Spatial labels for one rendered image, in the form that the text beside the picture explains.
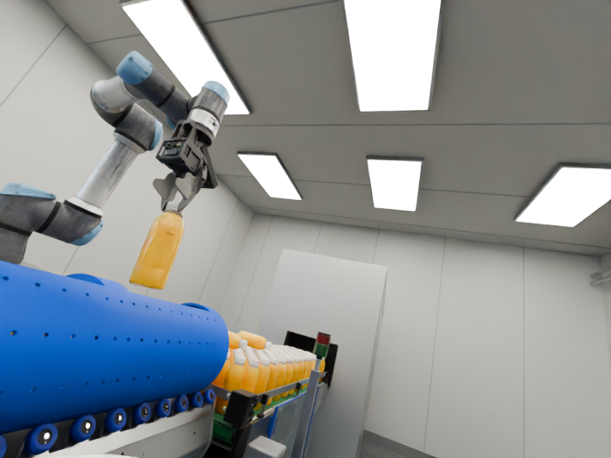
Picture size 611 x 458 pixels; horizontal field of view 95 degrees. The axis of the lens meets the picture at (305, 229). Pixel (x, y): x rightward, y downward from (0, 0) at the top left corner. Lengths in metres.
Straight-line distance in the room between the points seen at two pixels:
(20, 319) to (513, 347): 5.25
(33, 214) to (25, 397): 0.66
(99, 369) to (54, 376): 0.08
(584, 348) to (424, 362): 2.09
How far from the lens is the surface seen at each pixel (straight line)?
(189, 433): 1.08
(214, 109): 0.79
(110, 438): 0.85
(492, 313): 5.32
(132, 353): 0.72
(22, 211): 1.18
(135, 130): 1.21
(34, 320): 0.60
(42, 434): 0.74
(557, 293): 5.68
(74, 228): 1.20
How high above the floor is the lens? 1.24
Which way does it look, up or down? 19 degrees up
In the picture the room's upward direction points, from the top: 16 degrees clockwise
